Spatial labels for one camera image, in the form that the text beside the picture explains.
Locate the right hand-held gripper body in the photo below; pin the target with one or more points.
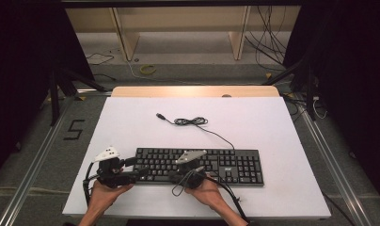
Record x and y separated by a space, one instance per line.
191 175

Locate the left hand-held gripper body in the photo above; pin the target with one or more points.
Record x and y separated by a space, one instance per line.
114 175

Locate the black keyboard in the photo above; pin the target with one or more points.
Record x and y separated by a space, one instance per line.
235 166

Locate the person's left hand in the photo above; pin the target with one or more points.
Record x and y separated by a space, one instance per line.
106 196

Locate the person's right hand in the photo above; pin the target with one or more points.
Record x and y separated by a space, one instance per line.
207 193

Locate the white table board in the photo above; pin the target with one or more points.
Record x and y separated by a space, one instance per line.
247 132

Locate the light wooden table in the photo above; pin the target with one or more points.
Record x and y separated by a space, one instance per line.
178 91

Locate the yellow tape roll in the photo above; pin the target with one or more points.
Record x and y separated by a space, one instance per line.
147 69

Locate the black tripod stand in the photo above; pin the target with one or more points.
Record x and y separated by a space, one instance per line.
55 94

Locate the light wooden shelf unit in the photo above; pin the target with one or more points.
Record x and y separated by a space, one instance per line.
128 40

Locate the dark curtain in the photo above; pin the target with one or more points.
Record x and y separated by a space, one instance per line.
354 94
22 78

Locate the black metal stand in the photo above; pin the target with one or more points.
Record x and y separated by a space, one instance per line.
309 91

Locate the aluminium floor rail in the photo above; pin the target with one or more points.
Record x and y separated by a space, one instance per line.
332 163
31 175

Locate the black frame bar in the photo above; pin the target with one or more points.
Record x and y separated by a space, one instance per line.
178 3

